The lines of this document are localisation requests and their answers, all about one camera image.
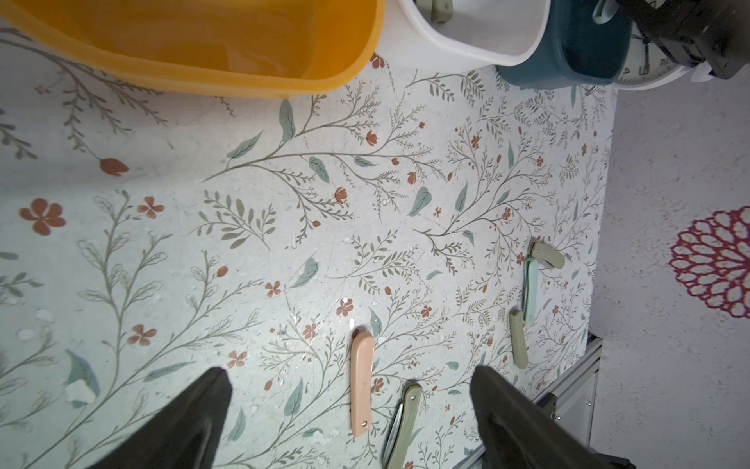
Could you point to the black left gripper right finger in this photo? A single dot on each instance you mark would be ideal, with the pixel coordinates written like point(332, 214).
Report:
point(516, 433)

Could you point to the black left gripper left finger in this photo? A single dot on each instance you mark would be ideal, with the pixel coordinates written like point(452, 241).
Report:
point(184, 434)

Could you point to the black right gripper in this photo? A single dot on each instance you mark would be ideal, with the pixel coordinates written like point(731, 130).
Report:
point(694, 32)

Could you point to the olive green fruit knife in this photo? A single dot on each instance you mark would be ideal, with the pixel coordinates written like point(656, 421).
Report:
point(401, 433)
point(547, 255)
point(441, 12)
point(519, 347)

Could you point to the dark teal storage box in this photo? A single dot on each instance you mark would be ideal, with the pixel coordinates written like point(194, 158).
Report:
point(574, 49)

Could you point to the mint green fruit knife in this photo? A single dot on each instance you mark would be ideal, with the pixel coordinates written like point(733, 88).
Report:
point(604, 11)
point(530, 290)

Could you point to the pink fruit knife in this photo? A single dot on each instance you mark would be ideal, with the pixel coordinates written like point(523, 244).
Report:
point(361, 363)

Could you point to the white storage box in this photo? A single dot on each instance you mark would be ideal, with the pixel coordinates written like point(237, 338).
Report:
point(480, 33)

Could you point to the yellow storage box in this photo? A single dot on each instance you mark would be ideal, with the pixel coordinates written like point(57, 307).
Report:
point(249, 49)

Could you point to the white alarm clock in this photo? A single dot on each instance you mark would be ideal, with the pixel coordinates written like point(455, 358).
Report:
point(647, 66)

